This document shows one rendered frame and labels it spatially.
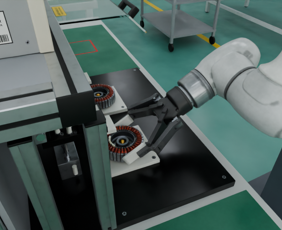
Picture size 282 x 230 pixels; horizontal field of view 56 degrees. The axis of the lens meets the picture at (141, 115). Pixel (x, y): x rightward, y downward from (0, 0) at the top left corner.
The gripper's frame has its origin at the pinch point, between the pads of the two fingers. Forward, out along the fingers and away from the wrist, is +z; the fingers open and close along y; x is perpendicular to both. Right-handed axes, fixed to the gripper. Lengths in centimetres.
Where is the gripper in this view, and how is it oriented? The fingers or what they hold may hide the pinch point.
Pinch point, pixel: (123, 142)
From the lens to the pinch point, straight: 70.9
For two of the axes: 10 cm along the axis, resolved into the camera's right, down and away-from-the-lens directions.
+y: -3.8, -5.6, 7.3
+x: -4.5, -5.8, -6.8
